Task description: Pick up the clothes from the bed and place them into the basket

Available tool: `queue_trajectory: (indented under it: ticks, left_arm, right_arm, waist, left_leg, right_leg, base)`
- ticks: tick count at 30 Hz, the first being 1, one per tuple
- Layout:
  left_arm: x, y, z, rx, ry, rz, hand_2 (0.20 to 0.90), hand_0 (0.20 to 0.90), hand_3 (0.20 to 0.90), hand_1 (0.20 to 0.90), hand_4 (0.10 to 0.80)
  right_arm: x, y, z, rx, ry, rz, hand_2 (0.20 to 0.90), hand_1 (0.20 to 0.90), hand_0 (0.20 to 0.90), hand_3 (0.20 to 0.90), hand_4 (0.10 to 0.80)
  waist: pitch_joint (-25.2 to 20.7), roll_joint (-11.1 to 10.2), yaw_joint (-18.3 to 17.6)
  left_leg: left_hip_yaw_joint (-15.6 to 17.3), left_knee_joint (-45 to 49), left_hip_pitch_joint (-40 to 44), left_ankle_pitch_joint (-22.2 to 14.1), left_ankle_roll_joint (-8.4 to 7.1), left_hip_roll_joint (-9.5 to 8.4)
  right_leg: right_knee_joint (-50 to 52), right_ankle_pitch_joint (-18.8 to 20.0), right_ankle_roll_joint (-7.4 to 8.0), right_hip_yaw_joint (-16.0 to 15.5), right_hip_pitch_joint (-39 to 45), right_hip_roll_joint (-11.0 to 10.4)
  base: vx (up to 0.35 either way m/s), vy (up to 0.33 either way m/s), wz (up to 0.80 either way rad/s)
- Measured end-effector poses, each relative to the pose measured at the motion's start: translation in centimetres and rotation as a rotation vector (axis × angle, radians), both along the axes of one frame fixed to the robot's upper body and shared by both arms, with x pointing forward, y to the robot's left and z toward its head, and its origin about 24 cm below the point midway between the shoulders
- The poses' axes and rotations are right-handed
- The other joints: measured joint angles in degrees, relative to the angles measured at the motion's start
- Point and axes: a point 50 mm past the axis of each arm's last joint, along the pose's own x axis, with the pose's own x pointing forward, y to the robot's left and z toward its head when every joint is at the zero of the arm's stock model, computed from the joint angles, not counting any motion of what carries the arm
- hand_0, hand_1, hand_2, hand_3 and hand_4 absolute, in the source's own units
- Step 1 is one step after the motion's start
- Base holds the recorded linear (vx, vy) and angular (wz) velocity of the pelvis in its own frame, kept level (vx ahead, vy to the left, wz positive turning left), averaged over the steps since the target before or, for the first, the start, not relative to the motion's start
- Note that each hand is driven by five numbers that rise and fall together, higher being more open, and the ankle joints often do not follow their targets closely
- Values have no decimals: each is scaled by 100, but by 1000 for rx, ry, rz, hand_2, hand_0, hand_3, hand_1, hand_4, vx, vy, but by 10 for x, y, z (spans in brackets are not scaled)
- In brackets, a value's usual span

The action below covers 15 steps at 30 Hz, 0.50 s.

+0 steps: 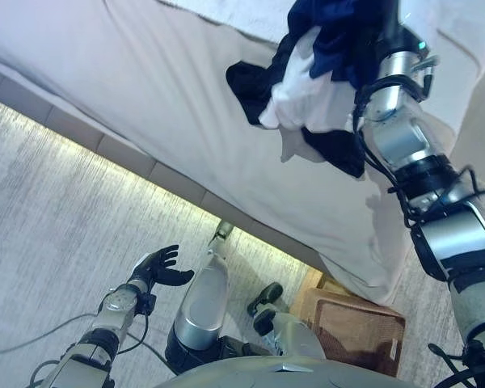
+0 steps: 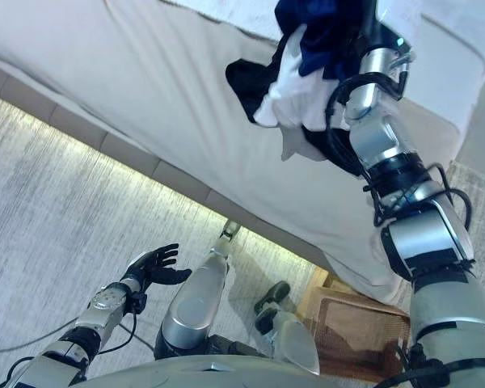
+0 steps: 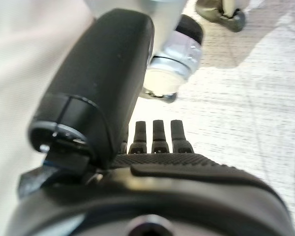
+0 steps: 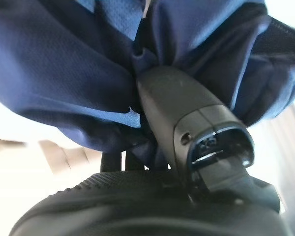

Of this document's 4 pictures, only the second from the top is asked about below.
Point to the silver robot leg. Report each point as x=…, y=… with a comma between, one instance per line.
x=194, y=307
x=291, y=335

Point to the white garment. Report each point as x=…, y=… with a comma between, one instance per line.
x=299, y=97

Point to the grey robot torso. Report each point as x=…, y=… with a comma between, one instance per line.
x=246, y=374

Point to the white duvet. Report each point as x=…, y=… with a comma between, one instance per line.
x=206, y=16

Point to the black garment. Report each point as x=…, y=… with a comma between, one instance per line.
x=246, y=89

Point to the silver left robot leg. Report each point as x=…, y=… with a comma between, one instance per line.
x=194, y=307

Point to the grey striped rug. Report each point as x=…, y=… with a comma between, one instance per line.
x=44, y=202

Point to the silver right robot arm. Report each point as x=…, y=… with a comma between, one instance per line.
x=428, y=234

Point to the brown wicker basket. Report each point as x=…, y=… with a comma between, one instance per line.
x=355, y=323

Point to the beige bed blanket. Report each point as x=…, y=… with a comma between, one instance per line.
x=145, y=101

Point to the beige panelled bed base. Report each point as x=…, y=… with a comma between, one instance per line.
x=105, y=141

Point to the blue garment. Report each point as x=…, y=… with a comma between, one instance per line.
x=319, y=52

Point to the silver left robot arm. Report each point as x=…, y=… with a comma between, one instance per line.
x=101, y=311

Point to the silver right robot leg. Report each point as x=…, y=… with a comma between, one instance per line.
x=291, y=335

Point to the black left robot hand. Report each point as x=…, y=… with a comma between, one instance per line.
x=153, y=268

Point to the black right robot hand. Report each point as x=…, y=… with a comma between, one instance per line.
x=374, y=32

